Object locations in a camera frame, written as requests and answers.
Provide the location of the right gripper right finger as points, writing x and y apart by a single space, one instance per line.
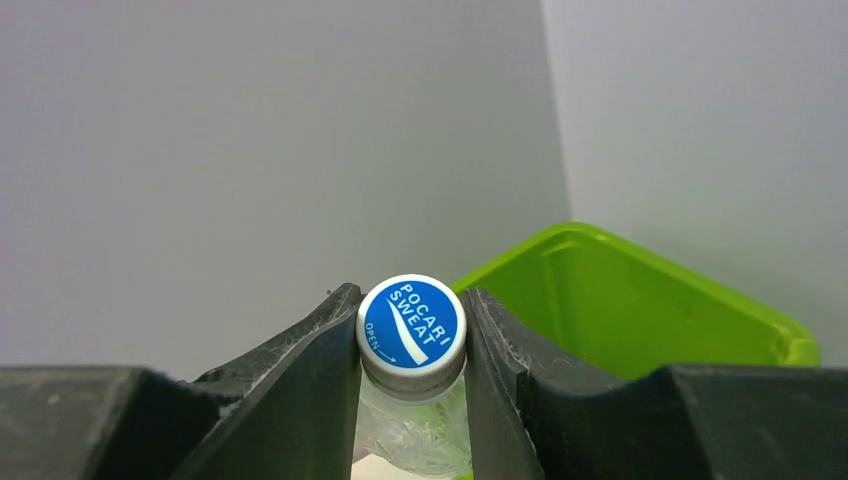
536 411

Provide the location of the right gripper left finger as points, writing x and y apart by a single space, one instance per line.
286 409

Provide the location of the blue label water bottle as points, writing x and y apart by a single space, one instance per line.
411 332

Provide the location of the green plastic bin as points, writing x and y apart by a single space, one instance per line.
628 311

